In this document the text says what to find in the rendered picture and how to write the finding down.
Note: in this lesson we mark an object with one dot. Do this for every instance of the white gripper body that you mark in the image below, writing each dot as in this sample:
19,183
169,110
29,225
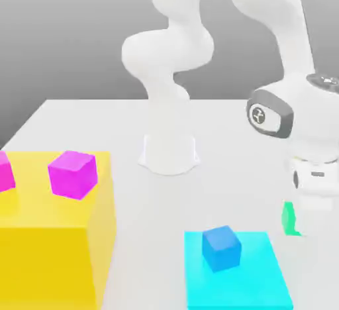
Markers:
315,202

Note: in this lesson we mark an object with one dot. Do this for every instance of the small green cube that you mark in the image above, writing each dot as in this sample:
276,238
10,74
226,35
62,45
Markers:
288,217

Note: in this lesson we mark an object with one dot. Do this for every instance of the small magenta cube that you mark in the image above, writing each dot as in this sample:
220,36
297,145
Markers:
72,175
5,175

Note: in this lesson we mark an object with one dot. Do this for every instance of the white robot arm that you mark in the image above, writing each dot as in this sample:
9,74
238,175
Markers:
169,50

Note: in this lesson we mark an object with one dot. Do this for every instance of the small blue cube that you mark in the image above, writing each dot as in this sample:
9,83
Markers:
221,249

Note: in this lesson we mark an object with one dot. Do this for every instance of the large yellow box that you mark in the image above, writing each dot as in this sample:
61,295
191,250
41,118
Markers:
45,262

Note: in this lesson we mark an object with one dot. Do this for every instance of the large cyan box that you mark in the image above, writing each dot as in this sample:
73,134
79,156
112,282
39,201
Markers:
254,275

